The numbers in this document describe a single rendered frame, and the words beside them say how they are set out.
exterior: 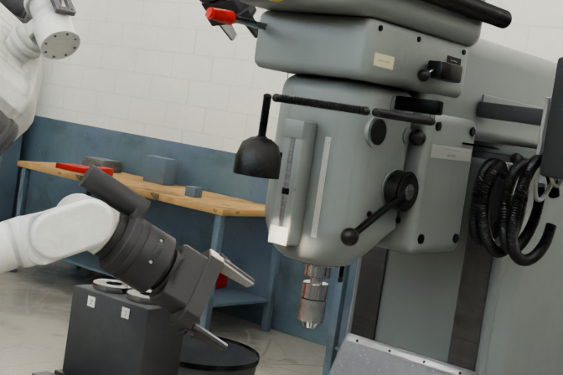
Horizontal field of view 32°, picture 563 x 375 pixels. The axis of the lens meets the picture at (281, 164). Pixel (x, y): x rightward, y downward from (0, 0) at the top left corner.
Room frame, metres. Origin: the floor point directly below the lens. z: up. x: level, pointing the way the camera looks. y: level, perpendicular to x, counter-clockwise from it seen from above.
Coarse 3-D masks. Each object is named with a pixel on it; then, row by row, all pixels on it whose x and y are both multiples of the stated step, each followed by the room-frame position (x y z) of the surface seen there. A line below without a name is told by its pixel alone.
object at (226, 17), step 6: (210, 12) 1.60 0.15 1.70; (216, 12) 1.60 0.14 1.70; (222, 12) 1.61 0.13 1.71; (228, 12) 1.62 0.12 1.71; (210, 18) 1.60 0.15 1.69; (216, 18) 1.60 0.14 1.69; (222, 18) 1.61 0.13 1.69; (228, 18) 1.62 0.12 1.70; (234, 18) 1.63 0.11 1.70; (240, 18) 1.65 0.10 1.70; (246, 18) 1.67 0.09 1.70; (228, 24) 1.64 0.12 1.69; (246, 24) 1.67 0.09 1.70; (252, 24) 1.68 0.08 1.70; (258, 24) 1.69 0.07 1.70; (264, 24) 1.70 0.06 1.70
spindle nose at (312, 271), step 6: (306, 264) 1.74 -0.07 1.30; (306, 270) 1.73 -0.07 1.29; (312, 270) 1.72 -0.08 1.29; (318, 270) 1.72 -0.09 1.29; (324, 270) 1.72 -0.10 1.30; (330, 270) 1.73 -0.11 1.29; (312, 276) 1.72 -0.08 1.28; (318, 276) 1.72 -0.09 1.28; (324, 276) 1.72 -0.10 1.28; (330, 276) 1.74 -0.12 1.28
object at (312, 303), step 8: (304, 288) 1.73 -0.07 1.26; (304, 296) 1.73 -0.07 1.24; (312, 296) 1.72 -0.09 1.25; (320, 296) 1.72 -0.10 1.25; (304, 304) 1.73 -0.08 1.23; (312, 304) 1.72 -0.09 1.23; (320, 304) 1.72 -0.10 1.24; (304, 312) 1.73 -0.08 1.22; (312, 312) 1.72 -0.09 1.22; (320, 312) 1.73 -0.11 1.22; (304, 320) 1.72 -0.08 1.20; (312, 320) 1.72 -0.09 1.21; (320, 320) 1.73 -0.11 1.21
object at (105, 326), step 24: (96, 288) 2.05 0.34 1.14; (120, 288) 2.04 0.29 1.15; (72, 312) 2.06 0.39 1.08; (96, 312) 2.02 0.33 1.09; (120, 312) 1.98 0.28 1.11; (144, 312) 1.95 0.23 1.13; (168, 312) 1.99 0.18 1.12; (72, 336) 2.06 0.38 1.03; (96, 336) 2.02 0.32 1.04; (120, 336) 1.98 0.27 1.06; (144, 336) 1.94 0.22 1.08; (168, 336) 2.00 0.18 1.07; (72, 360) 2.05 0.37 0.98; (96, 360) 2.01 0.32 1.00; (120, 360) 1.97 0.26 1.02; (144, 360) 1.95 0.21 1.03; (168, 360) 2.01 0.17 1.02
